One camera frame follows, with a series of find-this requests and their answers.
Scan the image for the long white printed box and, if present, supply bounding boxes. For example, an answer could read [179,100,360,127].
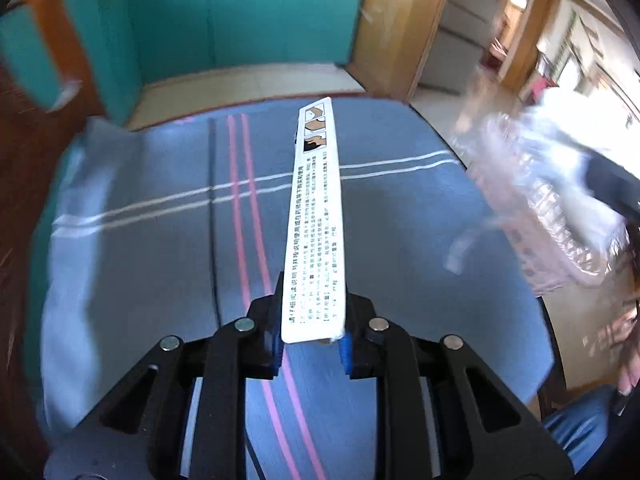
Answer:
[281,96,347,345]

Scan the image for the white cloth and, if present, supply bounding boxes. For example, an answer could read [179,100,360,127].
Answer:
[520,87,632,262]

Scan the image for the wooden door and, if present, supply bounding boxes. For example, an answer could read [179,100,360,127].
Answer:
[500,0,557,94]

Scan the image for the clear plastic bin liner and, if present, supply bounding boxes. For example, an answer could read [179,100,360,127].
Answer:
[444,75,632,298]

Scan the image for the blue striped cloth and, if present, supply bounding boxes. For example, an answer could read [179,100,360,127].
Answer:
[27,97,554,480]

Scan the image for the teal kitchen cabinets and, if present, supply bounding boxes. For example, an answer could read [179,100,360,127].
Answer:
[0,0,372,127]

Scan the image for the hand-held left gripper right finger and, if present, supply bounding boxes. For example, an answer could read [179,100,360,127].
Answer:
[337,292,576,480]

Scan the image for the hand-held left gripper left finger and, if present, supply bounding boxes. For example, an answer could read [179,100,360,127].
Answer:
[42,280,286,480]

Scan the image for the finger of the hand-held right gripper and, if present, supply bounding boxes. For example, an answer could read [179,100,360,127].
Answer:
[585,155,640,222]

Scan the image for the pink plastic basket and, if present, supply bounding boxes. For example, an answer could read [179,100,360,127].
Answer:
[452,110,629,297]

